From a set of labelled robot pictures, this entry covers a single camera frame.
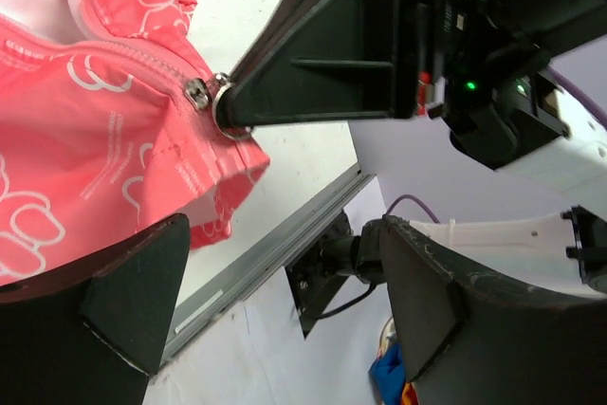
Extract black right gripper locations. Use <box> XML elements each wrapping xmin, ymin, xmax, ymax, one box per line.
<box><xmin>416</xmin><ymin>0</ymin><xmax>606</xmax><ymax>170</ymax></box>

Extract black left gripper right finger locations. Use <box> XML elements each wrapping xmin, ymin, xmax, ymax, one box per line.
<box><xmin>379</xmin><ymin>216</ymin><xmax>606</xmax><ymax>404</ymax></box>

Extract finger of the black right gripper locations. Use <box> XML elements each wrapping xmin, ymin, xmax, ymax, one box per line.
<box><xmin>220</xmin><ymin>0</ymin><xmax>446</xmax><ymax>128</ymax></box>

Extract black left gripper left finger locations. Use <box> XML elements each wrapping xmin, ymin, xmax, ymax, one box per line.
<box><xmin>1</xmin><ymin>213</ymin><xmax>190</xmax><ymax>405</ymax></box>

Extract pink patterned hooded jacket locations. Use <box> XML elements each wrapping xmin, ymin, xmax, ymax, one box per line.
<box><xmin>1</xmin><ymin>0</ymin><xmax>269</xmax><ymax>285</ymax></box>

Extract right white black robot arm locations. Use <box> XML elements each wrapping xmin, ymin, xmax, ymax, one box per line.
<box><xmin>213</xmin><ymin>0</ymin><xmax>606</xmax><ymax>297</ymax></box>

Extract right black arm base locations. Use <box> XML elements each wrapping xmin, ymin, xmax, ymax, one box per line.
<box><xmin>285</xmin><ymin>212</ymin><xmax>386</xmax><ymax>336</ymax></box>

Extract blue orange cloth bundle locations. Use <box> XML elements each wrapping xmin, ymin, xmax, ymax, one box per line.
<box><xmin>369</xmin><ymin>318</ymin><xmax>418</xmax><ymax>405</ymax></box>

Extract aluminium front rail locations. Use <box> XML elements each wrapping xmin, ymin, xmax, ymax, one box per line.
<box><xmin>160</xmin><ymin>164</ymin><xmax>374</xmax><ymax>366</ymax></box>

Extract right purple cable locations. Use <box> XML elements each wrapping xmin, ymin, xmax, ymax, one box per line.
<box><xmin>386</xmin><ymin>67</ymin><xmax>607</xmax><ymax>224</ymax></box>

